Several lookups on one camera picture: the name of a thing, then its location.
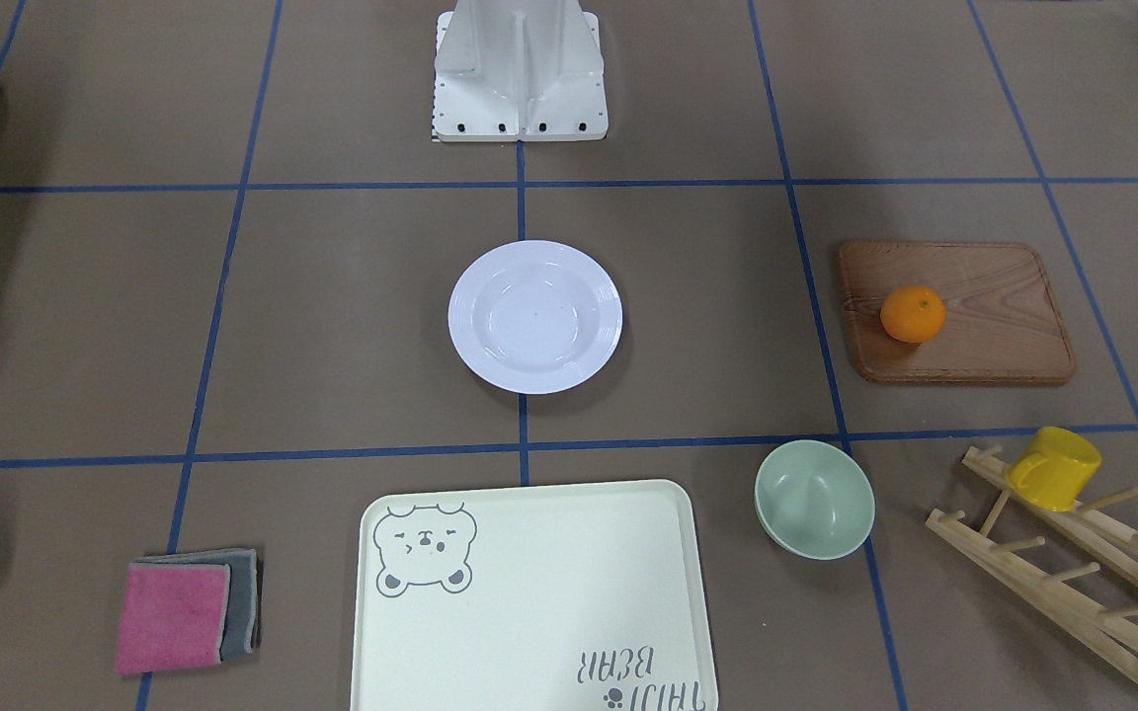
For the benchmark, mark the brown wooden cutting board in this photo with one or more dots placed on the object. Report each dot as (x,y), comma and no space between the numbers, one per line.
(1002,322)

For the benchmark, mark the cream bear print tray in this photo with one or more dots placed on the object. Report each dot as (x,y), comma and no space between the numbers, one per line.
(565,597)

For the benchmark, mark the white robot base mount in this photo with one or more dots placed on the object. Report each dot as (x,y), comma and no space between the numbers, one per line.
(519,71)

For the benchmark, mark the orange fruit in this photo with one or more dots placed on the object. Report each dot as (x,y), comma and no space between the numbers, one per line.
(913,314)

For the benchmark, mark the grey cleaning cloth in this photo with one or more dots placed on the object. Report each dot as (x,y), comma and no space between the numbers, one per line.
(242,600)

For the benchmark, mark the green ceramic bowl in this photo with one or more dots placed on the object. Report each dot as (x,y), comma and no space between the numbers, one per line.
(813,500)

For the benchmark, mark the yellow plastic mug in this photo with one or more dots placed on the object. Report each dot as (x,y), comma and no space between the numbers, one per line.
(1054,469)

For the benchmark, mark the white round plate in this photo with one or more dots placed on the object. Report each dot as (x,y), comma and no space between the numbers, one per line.
(535,316)

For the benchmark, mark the wooden dish rack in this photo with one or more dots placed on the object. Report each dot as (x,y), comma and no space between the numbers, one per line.
(1095,603)

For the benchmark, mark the pink cleaning cloth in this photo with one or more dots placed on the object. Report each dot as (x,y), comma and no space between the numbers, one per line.
(173,617)

